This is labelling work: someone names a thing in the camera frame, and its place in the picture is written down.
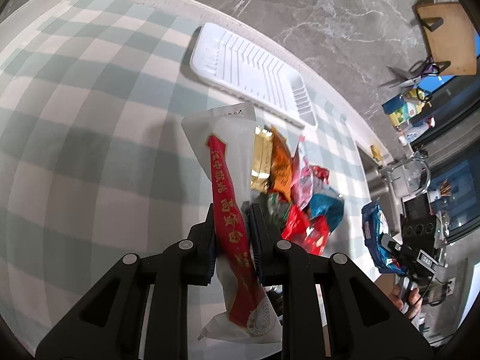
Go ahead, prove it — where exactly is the green snack packet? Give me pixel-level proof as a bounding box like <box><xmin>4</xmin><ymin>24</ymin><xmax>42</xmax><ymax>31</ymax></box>
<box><xmin>264</xmin><ymin>192</ymin><xmax>291</xmax><ymax>232</ymax></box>

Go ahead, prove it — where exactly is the person's right hand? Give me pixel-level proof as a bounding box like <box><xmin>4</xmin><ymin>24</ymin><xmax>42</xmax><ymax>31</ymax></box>
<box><xmin>388</xmin><ymin>285</ymin><xmax>422</xmax><ymax>320</ymax></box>

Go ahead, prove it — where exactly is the gold snack packet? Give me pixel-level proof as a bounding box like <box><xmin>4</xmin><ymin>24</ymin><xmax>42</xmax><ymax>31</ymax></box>
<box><xmin>250</xmin><ymin>127</ymin><xmax>272</xmax><ymax>194</ymax></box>

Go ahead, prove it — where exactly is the pink red snack packet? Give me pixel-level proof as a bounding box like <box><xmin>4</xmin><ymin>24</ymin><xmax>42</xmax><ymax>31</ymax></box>
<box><xmin>290</xmin><ymin>135</ymin><xmax>329</xmax><ymax>210</ymax></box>

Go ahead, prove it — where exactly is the green white checkered tablecloth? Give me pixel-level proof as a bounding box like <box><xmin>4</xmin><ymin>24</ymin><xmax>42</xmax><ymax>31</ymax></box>
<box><xmin>1</xmin><ymin>0</ymin><xmax>377</xmax><ymax>353</ymax></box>

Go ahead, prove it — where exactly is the blue white snack bag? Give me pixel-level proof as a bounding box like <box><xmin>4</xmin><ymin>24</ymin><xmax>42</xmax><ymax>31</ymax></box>
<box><xmin>361</xmin><ymin>200</ymin><xmax>404</xmax><ymax>275</ymax></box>

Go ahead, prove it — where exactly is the blue snack packet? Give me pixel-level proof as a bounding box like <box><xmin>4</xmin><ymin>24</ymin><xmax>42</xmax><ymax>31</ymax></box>
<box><xmin>309</xmin><ymin>186</ymin><xmax>345</xmax><ymax>232</ymax></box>

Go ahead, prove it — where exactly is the white snack packet red stripe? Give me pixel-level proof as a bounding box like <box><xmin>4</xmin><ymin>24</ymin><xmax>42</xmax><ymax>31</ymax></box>
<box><xmin>181</xmin><ymin>102</ymin><xmax>281</xmax><ymax>344</ymax></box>

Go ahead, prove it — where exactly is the orange snack packet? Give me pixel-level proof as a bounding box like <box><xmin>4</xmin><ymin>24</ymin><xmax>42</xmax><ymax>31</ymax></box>
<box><xmin>270</xmin><ymin>127</ymin><xmax>293</xmax><ymax>203</ymax></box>

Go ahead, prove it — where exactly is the wooden chair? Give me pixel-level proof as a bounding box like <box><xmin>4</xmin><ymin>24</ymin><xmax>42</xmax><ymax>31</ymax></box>
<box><xmin>415</xmin><ymin>1</ymin><xmax>478</xmax><ymax>76</ymax></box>

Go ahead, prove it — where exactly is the white plastic tray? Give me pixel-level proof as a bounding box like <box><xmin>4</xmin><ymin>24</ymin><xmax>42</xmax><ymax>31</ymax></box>
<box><xmin>190</xmin><ymin>23</ymin><xmax>317</xmax><ymax>128</ymax></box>

